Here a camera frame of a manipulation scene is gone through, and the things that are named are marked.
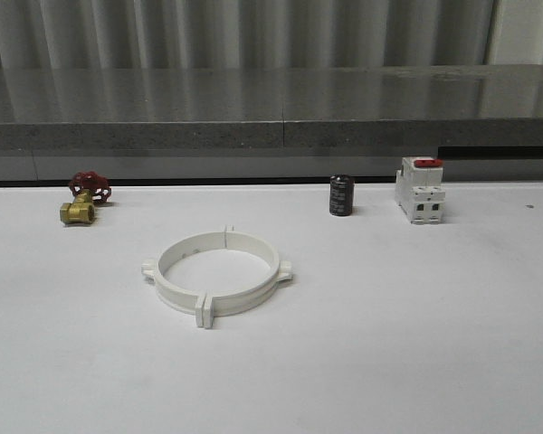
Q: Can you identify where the white half-ring pipe clamp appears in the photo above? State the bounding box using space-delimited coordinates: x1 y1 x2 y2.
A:
195 230 293 329

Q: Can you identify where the black cylindrical capacitor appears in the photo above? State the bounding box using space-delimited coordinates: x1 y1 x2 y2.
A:
329 175 355 216

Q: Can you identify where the brass valve red handwheel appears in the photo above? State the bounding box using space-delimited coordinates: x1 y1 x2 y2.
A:
60 171 111 224

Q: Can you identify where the grey stone countertop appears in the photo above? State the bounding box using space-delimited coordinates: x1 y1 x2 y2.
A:
0 66 543 184

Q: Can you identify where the grey pleated curtain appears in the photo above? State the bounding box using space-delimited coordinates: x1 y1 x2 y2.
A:
0 1 497 69

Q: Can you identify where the white circuit breaker red switch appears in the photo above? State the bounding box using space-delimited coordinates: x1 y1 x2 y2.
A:
395 156 445 224

